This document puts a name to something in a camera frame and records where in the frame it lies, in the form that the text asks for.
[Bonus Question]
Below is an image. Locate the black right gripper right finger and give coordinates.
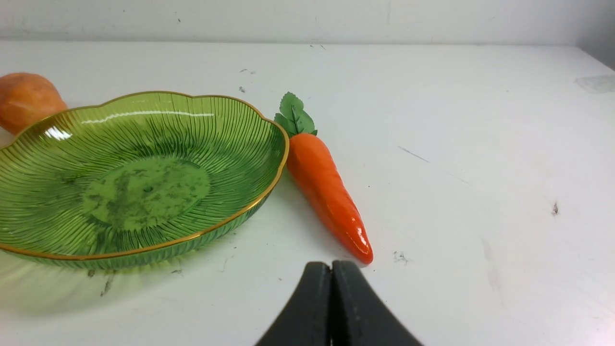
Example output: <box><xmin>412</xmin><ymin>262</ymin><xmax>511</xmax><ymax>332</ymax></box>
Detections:
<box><xmin>331</xmin><ymin>260</ymin><xmax>422</xmax><ymax>346</ymax></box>

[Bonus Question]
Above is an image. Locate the green glass plate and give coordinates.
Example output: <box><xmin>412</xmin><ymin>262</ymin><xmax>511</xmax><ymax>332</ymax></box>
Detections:
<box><xmin>0</xmin><ymin>92</ymin><xmax>289</xmax><ymax>270</ymax></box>

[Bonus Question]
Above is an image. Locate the brown toy potato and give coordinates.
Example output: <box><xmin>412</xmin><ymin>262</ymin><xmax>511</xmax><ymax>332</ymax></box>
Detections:
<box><xmin>0</xmin><ymin>73</ymin><xmax>67</xmax><ymax>135</ymax></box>

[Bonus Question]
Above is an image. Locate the orange toy carrot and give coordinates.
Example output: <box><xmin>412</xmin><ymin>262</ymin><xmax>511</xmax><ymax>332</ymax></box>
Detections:
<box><xmin>274</xmin><ymin>92</ymin><xmax>374</xmax><ymax>265</ymax></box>

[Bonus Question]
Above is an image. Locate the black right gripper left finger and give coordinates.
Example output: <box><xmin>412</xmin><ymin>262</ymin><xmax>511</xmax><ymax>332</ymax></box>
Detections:
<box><xmin>257</xmin><ymin>261</ymin><xmax>332</xmax><ymax>346</ymax></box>

